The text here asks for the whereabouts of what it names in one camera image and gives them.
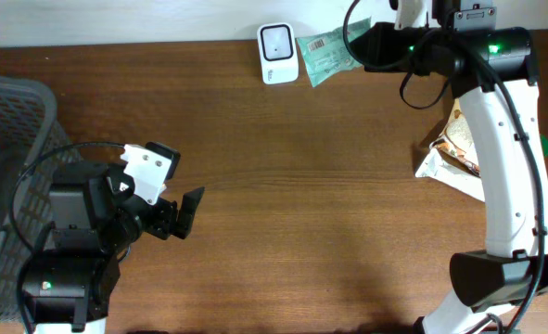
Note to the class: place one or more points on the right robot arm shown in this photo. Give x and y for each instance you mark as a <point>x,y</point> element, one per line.
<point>494,75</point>

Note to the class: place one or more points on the white barcode scanner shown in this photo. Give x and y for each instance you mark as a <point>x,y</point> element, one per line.
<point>278,53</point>

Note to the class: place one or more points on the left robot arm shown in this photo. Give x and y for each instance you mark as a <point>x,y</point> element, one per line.
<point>65,285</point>

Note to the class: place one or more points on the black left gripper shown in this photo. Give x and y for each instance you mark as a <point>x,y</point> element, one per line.
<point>166,222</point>

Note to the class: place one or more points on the teal wipes packet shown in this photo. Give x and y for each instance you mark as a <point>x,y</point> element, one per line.
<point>325,55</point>

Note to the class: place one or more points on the grey plastic basket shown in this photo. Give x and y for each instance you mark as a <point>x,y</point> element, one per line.
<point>28,128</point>

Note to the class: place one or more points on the green lidded jar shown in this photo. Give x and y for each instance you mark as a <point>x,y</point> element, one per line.
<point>544,143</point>

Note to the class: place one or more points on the white bamboo print tube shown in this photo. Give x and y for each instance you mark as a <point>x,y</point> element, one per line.
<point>435,167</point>

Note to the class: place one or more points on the beige snack bag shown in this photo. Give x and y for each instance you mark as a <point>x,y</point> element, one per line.
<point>456,140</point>

